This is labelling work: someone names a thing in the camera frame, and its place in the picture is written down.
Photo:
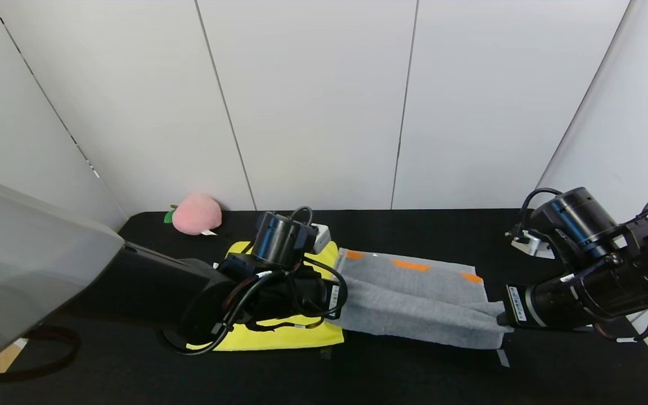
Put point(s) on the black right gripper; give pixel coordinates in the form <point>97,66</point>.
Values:
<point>517,307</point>

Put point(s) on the white plug on floor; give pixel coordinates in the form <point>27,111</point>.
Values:
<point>321,237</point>

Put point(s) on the grey tape marker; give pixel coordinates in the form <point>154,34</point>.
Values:
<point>326,353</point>
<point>503,358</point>

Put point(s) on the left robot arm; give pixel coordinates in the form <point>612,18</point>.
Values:
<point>37,264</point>

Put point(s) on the pink peach plush toy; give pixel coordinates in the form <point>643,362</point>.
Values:
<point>197,215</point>

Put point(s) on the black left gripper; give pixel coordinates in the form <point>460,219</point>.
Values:
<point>334,298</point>

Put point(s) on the grey towel with orange marks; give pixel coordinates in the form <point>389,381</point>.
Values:
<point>414,304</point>

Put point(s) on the yellow towel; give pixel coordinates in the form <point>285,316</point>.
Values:
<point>313,337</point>

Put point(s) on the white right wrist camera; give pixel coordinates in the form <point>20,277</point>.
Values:
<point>529,246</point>

